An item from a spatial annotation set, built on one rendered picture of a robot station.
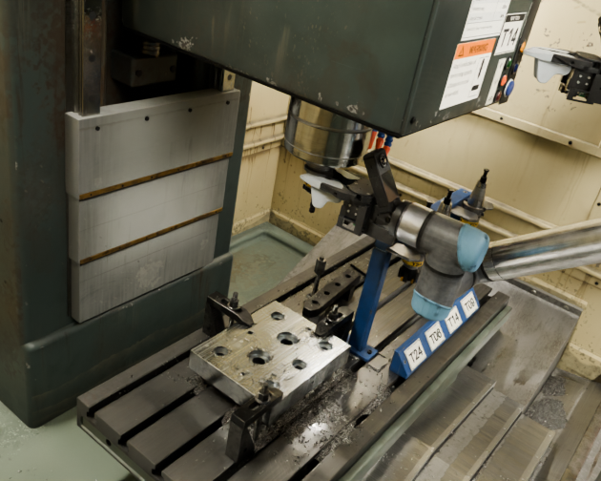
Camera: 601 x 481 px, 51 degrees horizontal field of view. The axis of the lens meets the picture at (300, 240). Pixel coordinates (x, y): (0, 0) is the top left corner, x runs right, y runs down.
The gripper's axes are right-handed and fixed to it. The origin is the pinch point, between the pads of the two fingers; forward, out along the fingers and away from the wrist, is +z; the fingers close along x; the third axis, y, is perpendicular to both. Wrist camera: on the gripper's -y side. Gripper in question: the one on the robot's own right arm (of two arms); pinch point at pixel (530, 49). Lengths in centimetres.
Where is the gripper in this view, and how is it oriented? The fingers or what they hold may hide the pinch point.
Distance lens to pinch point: 133.6
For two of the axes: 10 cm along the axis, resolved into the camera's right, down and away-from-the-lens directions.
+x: 1.3, -4.7, 8.7
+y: -1.7, 8.6, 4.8
